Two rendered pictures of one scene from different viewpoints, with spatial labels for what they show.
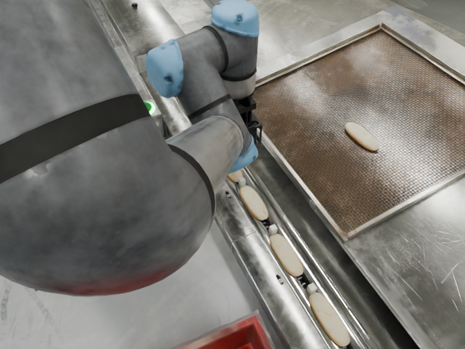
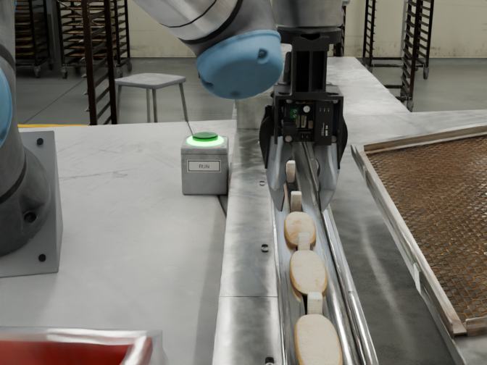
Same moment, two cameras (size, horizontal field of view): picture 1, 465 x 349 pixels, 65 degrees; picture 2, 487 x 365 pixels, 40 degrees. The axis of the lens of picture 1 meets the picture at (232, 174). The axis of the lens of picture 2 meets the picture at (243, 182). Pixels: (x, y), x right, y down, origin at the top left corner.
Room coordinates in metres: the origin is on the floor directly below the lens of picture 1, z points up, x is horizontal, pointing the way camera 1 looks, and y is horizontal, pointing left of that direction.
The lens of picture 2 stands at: (-0.12, -0.27, 1.16)
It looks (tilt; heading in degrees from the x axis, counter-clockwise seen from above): 19 degrees down; 27
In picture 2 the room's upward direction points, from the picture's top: straight up
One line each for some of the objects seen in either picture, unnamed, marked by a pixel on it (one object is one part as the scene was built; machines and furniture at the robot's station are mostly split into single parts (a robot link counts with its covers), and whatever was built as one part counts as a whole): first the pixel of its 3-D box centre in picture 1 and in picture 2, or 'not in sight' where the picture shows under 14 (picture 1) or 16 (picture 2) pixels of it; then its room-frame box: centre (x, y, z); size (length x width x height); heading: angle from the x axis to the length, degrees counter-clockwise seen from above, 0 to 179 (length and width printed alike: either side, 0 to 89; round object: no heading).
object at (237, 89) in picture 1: (236, 79); (311, 9); (0.56, -0.01, 1.11); 0.08 x 0.08 x 0.05
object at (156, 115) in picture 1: (149, 124); (207, 174); (0.74, 0.22, 0.84); 0.08 x 0.08 x 0.11; 26
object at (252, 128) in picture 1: (236, 115); (306, 86); (0.56, -0.01, 1.03); 0.09 x 0.08 x 0.12; 26
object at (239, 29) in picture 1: (233, 40); not in sight; (0.56, 0.00, 1.19); 0.09 x 0.08 x 0.11; 130
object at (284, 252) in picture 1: (286, 253); (317, 342); (0.35, -0.11, 0.86); 0.10 x 0.04 x 0.01; 26
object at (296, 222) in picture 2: (230, 165); (299, 226); (0.58, 0.01, 0.86); 0.10 x 0.04 x 0.01; 25
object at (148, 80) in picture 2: not in sight; (151, 114); (3.27, 2.08, 0.23); 0.36 x 0.36 x 0.46; 85
